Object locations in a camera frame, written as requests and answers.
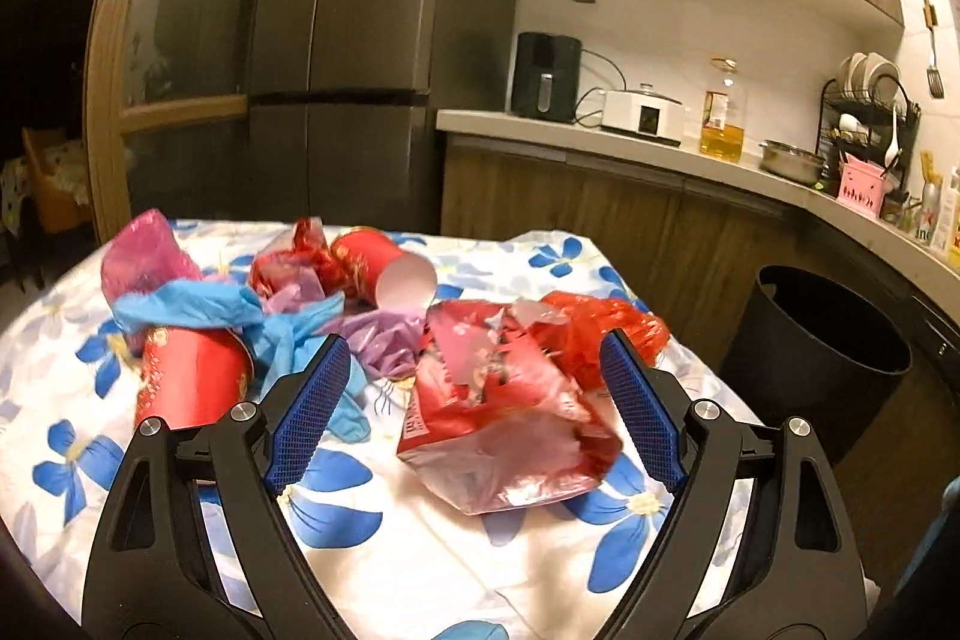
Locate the red printed plastic bag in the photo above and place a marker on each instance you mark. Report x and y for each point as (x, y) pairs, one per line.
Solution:
(495, 415)

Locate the hanging slotted spatula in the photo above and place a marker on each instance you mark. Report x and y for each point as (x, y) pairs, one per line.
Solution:
(934, 81)

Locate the blue plastic bag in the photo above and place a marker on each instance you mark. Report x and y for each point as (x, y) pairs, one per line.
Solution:
(292, 329)

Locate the dark steel refrigerator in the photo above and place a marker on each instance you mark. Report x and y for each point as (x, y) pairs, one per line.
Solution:
(375, 48)

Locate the white plastic bottle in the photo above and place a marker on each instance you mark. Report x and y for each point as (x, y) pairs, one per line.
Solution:
(946, 212)

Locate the steel pot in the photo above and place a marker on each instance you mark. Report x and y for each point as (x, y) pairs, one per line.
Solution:
(791, 164)

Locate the white electric cooker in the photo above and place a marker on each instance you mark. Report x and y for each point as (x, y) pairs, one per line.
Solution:
(637, 111)

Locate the plain red plastic bag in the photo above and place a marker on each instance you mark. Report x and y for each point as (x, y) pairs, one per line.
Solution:
(592, 317)

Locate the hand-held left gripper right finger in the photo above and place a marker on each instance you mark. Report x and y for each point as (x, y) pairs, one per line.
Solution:
(637, 407)

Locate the red foil wrapper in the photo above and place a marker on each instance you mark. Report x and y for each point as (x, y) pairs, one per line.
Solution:
(300, 257)

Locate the blue floral tablecloth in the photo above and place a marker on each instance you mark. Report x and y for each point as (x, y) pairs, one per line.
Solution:
(465, 557)

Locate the light kitchen counter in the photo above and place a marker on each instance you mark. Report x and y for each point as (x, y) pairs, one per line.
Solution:
(525, 124)

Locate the black air fryer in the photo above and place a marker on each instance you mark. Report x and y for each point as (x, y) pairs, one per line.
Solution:
(546, 78)

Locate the cooking oil bottle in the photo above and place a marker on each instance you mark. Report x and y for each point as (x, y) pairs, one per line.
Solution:
(724, 123)

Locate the person's dark blue clothing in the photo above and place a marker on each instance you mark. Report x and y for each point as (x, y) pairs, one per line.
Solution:
(930, 587)

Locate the red paper cup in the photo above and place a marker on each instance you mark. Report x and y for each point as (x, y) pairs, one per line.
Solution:
(364, 261)
(187, 377)

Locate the wooden glass door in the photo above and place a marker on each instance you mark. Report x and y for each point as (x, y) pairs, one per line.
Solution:
(187, 25)

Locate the pink plastic basket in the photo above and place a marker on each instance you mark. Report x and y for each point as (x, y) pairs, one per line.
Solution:
(862, 190)

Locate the black dish rack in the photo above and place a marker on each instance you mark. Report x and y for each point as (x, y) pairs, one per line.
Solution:
(840, 119)

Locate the orange chair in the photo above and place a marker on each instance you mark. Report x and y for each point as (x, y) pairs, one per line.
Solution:
(60, 190)

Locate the pink plastic bag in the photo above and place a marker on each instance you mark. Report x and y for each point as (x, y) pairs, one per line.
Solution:
(292, 301)
(146, 257)

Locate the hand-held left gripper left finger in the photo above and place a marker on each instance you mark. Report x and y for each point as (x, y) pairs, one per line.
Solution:
(315, 411)

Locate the wooden lower cabinets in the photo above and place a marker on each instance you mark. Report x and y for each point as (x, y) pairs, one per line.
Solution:
(570, 197)

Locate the black trash bin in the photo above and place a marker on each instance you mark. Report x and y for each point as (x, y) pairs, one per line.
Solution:
(810, 370)

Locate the purple plastic bag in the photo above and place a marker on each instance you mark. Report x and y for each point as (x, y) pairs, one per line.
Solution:
(382, 340)

